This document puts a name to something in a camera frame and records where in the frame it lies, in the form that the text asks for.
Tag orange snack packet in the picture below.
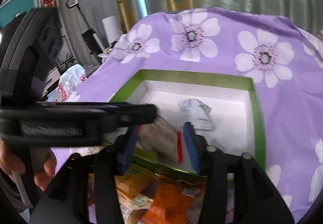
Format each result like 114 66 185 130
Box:
140 176 206 223

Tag beige cracker packet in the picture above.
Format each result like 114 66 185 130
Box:
138 117 183 163

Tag white grey snack packet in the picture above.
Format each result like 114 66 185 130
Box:
178 98 215 131

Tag person's left hand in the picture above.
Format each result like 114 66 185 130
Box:
0 138 58 192

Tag yellow snack packet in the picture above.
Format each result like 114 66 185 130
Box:
115 163 156 215

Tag white plastic bag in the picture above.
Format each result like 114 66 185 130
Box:
47 64 86 102

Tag green cardboard box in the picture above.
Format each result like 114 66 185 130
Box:
110 70 266 169

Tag black floor stand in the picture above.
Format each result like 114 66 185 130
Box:
66 0 105 62

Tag purple floral tablecloth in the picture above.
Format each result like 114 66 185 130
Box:
50 7 323 224

